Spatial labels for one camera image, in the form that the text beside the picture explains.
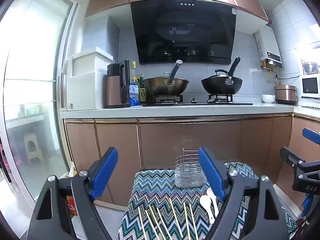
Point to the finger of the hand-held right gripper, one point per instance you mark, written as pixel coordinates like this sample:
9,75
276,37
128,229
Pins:
290,157
311,135

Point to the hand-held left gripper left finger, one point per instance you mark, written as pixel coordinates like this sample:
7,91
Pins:
105,172

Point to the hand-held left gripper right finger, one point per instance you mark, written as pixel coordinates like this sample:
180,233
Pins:
212,172

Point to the white spoon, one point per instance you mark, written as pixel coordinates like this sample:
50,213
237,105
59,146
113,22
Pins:
205,201
211,192

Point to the bunch of wooden chopsticks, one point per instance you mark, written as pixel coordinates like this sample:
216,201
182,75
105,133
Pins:
176,214

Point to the person's right hand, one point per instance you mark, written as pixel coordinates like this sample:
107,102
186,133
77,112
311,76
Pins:
307,205

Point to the orange bottle red label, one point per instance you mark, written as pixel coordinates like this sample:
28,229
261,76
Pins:
71,205

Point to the bronze rice cooker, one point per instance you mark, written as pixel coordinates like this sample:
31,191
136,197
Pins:
285,95

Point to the white microwave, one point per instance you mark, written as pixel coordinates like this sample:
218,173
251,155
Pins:
310,86

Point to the bronze lower cabinets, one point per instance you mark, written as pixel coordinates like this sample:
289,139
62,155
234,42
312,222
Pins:
175,137

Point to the zigzag patterned cloth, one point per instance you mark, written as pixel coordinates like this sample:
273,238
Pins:
160,187

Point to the white bowl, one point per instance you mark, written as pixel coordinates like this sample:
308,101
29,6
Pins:
268,98

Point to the clear blender jar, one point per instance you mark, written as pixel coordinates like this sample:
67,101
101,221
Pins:
310,68

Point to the black gas stove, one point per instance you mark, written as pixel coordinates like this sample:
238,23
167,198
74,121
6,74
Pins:
195,103

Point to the beige plastic stool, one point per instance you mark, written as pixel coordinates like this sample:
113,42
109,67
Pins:
31,140

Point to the blue and white bag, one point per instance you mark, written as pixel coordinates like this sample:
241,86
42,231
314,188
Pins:
134,92

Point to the bronze and black kettle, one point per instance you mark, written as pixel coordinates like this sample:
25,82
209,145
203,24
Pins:
113,87

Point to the white storage container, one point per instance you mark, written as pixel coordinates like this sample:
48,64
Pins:
87,87

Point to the black wok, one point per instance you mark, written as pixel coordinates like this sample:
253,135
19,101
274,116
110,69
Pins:
222,86

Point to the dark bottle yellow label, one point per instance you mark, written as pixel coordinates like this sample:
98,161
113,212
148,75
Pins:
142,93

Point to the bronze wok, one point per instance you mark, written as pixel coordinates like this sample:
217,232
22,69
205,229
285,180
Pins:
165,87

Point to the metal wok lid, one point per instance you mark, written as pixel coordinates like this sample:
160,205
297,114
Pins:
220,73

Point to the white water heater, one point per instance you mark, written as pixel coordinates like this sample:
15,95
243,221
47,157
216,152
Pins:
268,45

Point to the clear oil bottle yellow cap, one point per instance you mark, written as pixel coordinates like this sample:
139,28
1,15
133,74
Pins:
134,72

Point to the sliding glass door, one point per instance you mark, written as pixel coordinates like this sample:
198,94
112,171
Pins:
32,80

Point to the black range hood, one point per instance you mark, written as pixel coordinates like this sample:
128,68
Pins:
182,35

